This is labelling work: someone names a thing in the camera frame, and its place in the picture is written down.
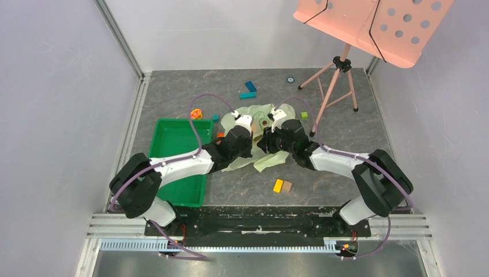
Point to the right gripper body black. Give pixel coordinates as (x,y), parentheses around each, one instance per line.
(278,139)

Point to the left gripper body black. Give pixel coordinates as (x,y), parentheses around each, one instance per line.
(245,152)

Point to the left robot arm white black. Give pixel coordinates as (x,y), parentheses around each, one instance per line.
(136,185)

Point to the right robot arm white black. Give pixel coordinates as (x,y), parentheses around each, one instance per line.
(380,181)

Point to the green cube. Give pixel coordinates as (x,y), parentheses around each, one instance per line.
(304,115)

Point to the yellow block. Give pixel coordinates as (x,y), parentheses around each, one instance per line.
(278,185)

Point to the brown wooden block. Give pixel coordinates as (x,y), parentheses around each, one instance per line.
(286,186)

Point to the teal rectangular block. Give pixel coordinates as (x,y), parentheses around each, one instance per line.
(247,95)

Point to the orange yellow round toy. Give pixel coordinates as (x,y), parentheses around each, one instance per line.
(196,114)

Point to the blue lego brick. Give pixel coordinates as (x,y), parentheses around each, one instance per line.
(250,86)

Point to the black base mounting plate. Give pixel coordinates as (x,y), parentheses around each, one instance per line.
(261,226)

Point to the pink music stand desk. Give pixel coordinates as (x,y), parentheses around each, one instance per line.
(395,31)

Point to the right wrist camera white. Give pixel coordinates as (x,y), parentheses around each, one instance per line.
(278,117)

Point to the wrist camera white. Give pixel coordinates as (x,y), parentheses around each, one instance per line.
(278,117)
(244,120)

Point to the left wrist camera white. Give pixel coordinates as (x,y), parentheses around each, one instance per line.
(244,120)

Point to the white cable duct strip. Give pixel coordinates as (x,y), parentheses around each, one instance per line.
(162,245)

